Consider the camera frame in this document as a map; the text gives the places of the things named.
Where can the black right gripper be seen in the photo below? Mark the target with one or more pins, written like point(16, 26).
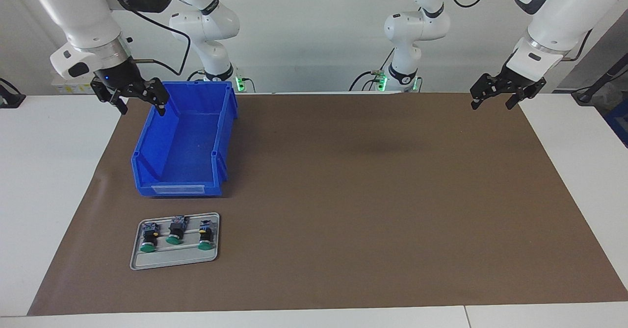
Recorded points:
point(122, 78)

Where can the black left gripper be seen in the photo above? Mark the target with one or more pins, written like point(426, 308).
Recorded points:
point(520, 80)

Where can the green push button switch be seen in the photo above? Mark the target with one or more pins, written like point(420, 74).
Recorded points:
point(206, 236)
point(176, 230)
point(148, 239)

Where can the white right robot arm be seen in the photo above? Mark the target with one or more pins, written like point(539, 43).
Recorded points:
point(73, 9)

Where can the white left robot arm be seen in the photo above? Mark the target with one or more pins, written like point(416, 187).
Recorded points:
point(559, 14)

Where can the blue plastic storage bin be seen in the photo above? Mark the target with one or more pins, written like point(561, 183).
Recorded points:
point(181, 141)

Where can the white labelled box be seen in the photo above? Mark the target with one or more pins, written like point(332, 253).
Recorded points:
point(73, 88)

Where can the black stand with pole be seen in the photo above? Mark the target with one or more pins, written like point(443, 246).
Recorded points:
point(586, 96)

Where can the blue crate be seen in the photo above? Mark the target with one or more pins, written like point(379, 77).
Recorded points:
point(619, 122)

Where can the grey metal tray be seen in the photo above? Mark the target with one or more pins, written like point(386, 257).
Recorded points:
point(171, 259)

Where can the brown table mat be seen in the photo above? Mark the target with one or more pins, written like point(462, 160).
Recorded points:
point(343, 220)

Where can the black clamp bracket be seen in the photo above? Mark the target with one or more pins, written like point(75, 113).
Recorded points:
point(10, 100)

